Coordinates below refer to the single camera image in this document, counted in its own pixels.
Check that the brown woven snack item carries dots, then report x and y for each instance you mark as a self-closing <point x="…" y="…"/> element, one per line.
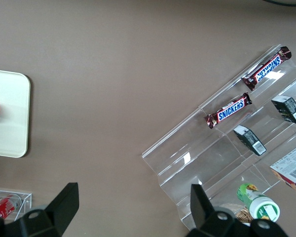
<point x="244" y="216"/>

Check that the Snickers chocolate bar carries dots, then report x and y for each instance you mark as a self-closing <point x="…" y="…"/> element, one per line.
<point x="267" y="68"/>
<point x="230" y="110"/>

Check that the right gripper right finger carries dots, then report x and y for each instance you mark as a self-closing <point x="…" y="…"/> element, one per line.
<point x="199" y="207"/>

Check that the white and red snack box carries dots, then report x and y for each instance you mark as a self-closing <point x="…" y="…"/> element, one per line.
<point x="292" y="168"/>

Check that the clear acrylic stepped display shelf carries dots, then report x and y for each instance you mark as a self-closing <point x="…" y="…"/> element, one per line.
<point x="187" y="158"/>

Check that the green bottle with white cap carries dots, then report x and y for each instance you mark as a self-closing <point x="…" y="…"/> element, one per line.
<point x="257" y="202"/>

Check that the cream plastic tray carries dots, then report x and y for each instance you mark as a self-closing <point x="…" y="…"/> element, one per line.
<point x="10" y="128"/>

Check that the small black carton box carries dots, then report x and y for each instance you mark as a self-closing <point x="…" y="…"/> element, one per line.
<point x="249" y="139"/>
<point x="287" y="109"/>

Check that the red cola can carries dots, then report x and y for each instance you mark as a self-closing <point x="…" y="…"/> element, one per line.
<point x="5" y="207"/>

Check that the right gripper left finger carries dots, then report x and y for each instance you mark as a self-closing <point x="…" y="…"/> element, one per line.
<point x="61" y="207"/>

